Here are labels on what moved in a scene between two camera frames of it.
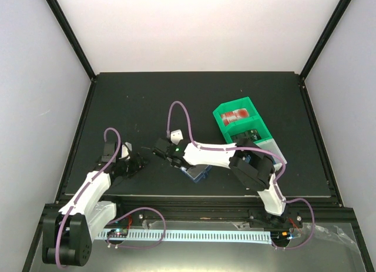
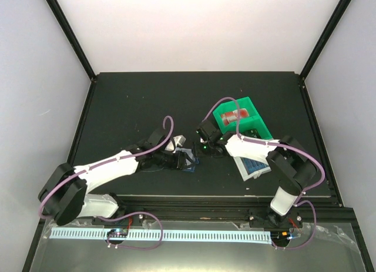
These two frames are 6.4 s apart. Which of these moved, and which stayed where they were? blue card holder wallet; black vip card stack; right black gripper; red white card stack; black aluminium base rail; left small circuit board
Moved: blue card holder wallet; right black gripper
Stayed: left small circuit board; black aluminium base rail; black vip card stack; red white card stack
